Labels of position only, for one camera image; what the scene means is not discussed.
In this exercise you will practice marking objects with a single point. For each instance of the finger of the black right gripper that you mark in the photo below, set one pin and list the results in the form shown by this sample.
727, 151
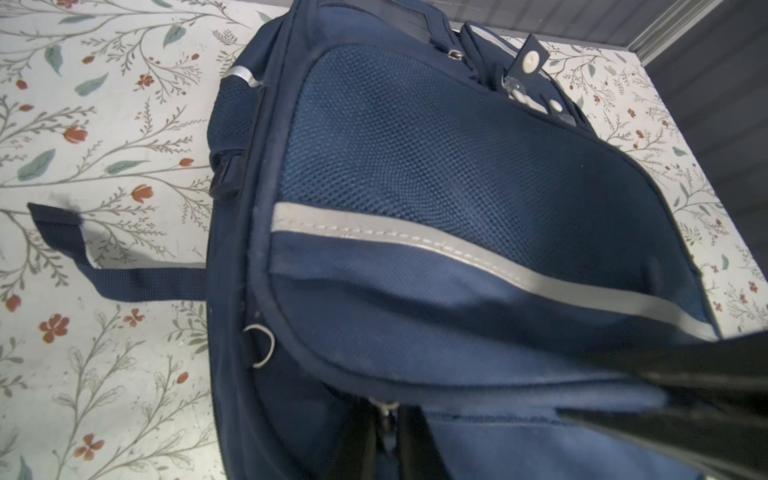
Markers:
732, 364
722, 440

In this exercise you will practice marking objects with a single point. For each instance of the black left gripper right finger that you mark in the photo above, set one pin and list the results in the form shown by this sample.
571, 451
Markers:
417, 453

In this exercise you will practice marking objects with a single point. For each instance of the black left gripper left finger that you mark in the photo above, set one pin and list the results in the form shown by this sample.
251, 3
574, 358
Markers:
356, 455

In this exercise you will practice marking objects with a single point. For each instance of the navy blue student backpack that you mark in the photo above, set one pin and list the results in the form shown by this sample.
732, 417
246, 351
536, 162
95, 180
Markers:
408, 215

